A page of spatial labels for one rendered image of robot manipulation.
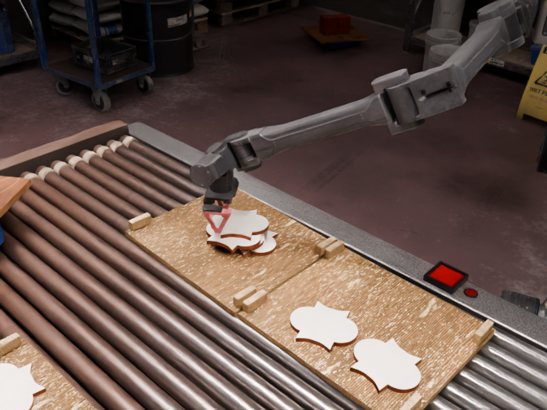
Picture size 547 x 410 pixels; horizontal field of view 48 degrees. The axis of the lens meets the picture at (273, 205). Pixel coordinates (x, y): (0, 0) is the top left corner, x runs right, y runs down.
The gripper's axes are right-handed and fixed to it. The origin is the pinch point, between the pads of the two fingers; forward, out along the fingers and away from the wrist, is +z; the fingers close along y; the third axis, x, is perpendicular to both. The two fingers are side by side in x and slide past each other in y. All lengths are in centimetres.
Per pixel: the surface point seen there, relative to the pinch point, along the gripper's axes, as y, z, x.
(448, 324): 26, 3, 52
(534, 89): -303, 73, 177
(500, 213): -170, 97, 129
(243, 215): -2.6, 0.1, 5.3
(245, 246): 8.4, 1.3, 7.1
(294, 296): 21.0, 4.3, 19.6
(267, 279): 15.9, 4.5, 13.2
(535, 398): 42, 5, 66
